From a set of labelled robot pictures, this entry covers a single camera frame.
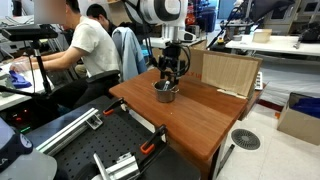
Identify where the white work table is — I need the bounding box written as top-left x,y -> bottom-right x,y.
225,34 -> 320,58

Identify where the blue grey jacket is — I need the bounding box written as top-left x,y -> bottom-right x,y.
111,26 -> 148,83

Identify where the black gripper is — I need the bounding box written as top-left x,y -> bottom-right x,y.
157,44 -> 187,84

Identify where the black office chair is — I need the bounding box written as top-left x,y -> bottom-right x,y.
84,69 -> 122,84

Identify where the stainless steel cup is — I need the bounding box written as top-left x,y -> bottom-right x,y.
152,79 -> 180,104

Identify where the black camera stand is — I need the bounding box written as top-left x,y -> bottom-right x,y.
0,39 -> 54,99

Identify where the black device with cables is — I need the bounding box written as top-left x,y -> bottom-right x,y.
293,21 -> 320,44

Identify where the blue fabric item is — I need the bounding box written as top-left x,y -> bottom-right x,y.
290,96 -> 320,120

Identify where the black stereo camera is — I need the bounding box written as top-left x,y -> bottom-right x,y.
0,23 -> 59,43

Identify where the short aluminium profile rail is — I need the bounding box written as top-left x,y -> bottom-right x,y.
91,151 -> 141,180

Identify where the red container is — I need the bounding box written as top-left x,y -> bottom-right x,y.
185,4 -> 196,27

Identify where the white office desk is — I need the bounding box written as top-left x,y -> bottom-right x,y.
0,59 -> 56,113

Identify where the black clamp with orange tip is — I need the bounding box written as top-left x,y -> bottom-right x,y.
102,97 -> 130,117
139,124 -> 168,156

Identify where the black metal desk leg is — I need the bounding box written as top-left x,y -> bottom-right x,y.
215,143 -> 236,178

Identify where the wood grain sheet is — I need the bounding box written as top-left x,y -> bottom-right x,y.
200,52 -> 259,98

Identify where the person in white t-shirt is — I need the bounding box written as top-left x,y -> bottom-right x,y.
9,0 -> 123,109

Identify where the large cardboard box panel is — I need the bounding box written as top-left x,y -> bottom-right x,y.
151,46 -> 265,100

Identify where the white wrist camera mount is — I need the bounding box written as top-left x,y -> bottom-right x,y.
162,29 -> 198,44

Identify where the open cardboard box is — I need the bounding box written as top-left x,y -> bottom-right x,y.
276,91 -> 320,147

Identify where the light wooden box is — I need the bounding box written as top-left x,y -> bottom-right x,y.
252,28 -> 273,44

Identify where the black perforated breadboard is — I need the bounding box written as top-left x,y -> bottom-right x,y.
24,94 -> 203,180

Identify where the person with black hair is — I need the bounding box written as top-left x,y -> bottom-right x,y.
85,3 -> 118,36

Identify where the long aluminium profile rail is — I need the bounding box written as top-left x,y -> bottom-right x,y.
34,107 -> 104,157

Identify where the round floor drain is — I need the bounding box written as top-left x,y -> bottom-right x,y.
230,128 -> 262,151

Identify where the black controller with lights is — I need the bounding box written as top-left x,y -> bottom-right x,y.
0,105 -> 41,134

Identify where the pale wooden strip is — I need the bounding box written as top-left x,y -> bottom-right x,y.
216,88 -> 248,100

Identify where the blue cloth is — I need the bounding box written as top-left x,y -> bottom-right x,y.
8,69 -> 33,90

